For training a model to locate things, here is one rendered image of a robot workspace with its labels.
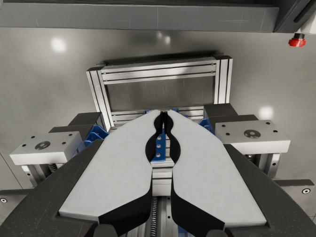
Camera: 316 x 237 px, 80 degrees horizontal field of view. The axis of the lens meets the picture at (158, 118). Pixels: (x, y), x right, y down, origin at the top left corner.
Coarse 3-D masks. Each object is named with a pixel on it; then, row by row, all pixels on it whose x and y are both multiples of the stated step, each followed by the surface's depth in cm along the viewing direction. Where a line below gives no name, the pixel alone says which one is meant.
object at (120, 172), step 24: (144, 120) 11; (120, 144) 9; (144, 144) 9; (96, 168) 7; (120, 168) 7; (144, 168) 7; (72, 192) 6; (96, 192) 6; (120, 192) 6; (144, 192) 6; (72, 216) 6; (96, 216) 6; (120, 216) 6; (144, 216) 7
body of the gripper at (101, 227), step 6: (96, 228) 5; (102, 228) 5; (108, 228) 5; (114, 228) 5; (96, 234) 5; (102, 234) 5; (108, 234) 5; (114, 234) 5; (210, 234) 5; (216, 234) 5; (222, 234) 5
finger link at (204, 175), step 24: (168, 120) 11; (192, 144) 9; (216, 144) 9; (192, 168) 7; (216, 168) 7; (192, 192) 6; (216, 192) 6; (240, 192) 6; (192, 216) 6; (216, 216) 6; (240, 216) 6
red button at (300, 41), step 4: (296, 36) 47; (300, 36) 46; (304, 36) 47; (292, 40) 47; (296, 40) 47; (300, 40) 46; (304, 40) 47; (292, 44) 47; (296, 44) 47; (300, 44) 47; (304, 44) 47
